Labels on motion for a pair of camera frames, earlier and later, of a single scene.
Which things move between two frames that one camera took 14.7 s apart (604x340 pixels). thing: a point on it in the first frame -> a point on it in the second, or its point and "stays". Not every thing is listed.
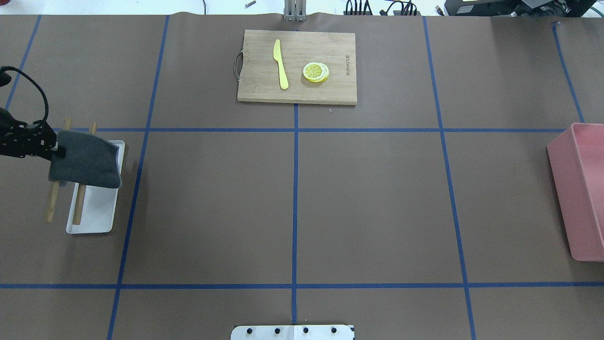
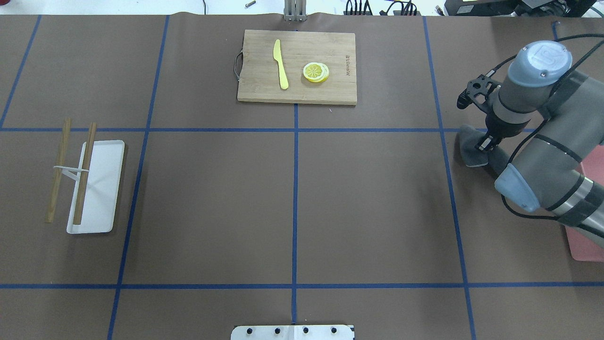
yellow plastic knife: [277, 56] stays
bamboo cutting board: [299, 67] stays
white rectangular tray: [92, 208] stays
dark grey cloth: [90, 161] -> [469, 137]
